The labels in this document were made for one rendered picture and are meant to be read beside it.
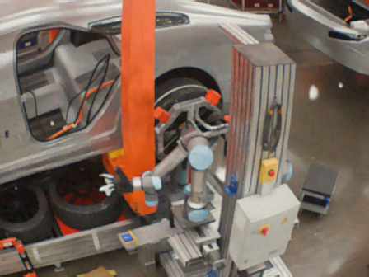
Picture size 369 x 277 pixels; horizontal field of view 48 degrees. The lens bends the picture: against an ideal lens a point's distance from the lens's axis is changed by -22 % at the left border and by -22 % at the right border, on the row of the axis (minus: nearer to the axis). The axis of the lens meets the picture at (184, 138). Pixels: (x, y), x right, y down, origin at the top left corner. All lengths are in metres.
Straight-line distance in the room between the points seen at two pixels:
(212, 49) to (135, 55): 1.06
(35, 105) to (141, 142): 1.38
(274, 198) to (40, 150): 1.80
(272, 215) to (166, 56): 1.54
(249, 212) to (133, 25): 1.22
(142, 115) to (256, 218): 1.00
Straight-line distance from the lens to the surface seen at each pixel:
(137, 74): 2.98
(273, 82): 2.41
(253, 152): 2.58
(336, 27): 5.51
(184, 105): 3.67
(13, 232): 3.71
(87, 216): 3.75
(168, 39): 3.61
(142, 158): 3.33
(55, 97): 4.38
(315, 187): 4.29
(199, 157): 2.70
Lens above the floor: 3.08
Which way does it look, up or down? 36 degrees down
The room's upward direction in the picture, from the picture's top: 1 degrees clockwise
